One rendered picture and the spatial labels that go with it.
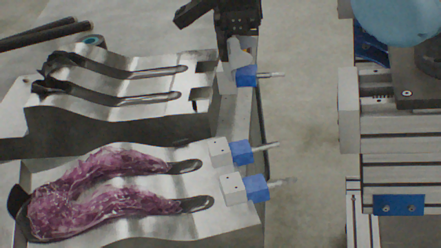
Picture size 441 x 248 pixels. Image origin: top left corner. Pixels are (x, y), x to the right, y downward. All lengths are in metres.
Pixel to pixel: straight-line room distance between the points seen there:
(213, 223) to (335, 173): 1.43
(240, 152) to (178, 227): 0.20
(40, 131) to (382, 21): 0.77
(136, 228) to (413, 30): 0.51
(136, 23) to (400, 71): 1.02
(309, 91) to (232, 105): 1.52
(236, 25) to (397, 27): 0.41
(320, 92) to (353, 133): 1.85
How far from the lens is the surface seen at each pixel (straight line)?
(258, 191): 1.07
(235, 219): 1.04
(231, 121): 1.36
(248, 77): 1.23
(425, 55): 1.01
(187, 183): 1.13
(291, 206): 2.31
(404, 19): 0.83
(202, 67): 1.42
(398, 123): 1.04
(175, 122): 1.27
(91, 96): 1.36
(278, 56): 3.20
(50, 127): 1.34
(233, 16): 1.15
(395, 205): 1.20
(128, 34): 1.82
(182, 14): 1.19
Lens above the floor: 1.57
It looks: 34 degrees down
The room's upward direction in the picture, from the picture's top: 10 degrees counter-clockwise
